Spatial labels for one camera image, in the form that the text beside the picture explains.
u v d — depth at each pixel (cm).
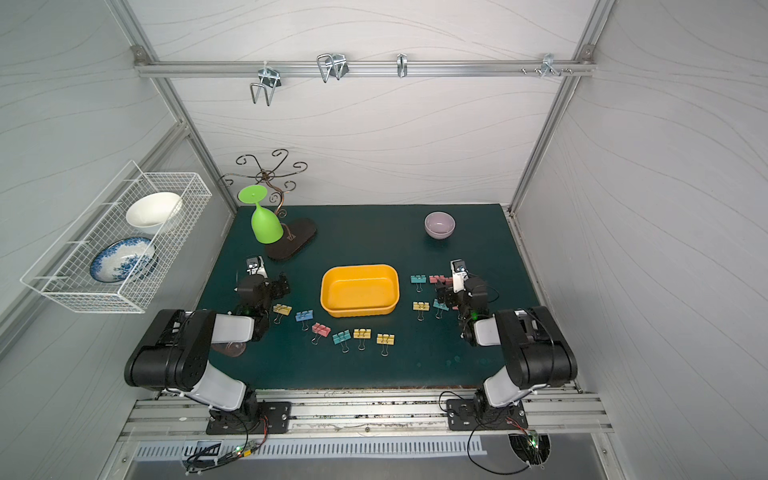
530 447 72
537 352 46
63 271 57
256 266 81
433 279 98
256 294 73
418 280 98
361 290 94
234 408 62
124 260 65
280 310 90
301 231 115
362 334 86
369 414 76
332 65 75
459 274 82
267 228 86
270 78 78
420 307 92
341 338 85
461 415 73
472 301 72
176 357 45
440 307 91
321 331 87
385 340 84
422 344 87
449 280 84
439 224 112
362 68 78
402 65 78
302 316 89
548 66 77
